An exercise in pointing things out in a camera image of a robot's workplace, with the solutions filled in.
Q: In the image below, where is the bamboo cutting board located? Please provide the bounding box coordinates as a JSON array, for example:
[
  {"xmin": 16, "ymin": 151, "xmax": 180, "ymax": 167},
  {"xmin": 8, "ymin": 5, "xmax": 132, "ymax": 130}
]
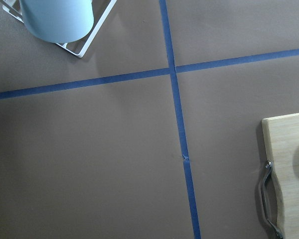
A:
[{"xmin": 262, "ymin": 113, "xmax": 299, "ymax": 239}]

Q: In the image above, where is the light blue cup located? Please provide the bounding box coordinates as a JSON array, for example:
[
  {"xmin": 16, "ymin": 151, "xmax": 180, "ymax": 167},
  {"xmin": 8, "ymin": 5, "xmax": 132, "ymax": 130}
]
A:
[{"xmin": 19, "ymin": 0, "xmax": 94, "ymax": 43}]

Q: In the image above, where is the white wire cup rack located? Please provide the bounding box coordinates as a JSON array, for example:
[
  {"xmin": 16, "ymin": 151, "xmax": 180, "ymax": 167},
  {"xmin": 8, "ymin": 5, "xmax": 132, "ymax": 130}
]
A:
[{"xmin": 0, "ymin": 0, "xmax": 116, "ymax": 58}]

